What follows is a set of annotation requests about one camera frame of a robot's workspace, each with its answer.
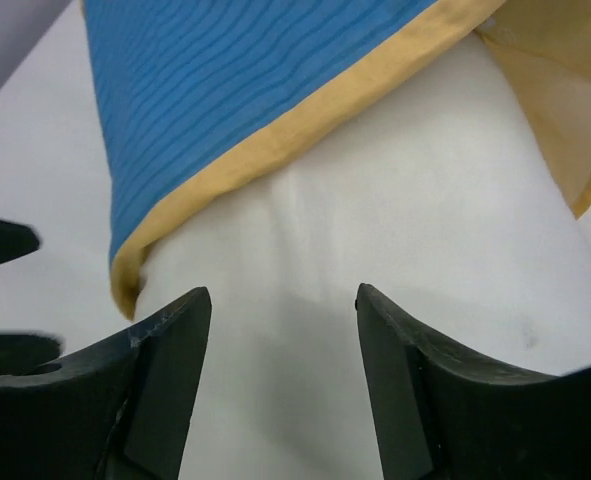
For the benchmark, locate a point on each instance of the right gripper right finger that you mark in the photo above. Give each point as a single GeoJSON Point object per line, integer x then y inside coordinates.
{"type": "Point", "coordinates": [444, 411]}

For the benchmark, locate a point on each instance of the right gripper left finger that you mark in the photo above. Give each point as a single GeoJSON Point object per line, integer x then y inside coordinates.
{"type": "Point", "coordinates": [121, 410]}

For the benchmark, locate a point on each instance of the white pillow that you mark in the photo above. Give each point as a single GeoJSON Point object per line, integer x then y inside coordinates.
{"type": "Point", "coordinates": [439, 196]}

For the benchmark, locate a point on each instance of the yellow pillowcase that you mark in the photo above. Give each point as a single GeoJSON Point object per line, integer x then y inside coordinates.
{"type": "Point", "coordinates": [198, 98]}

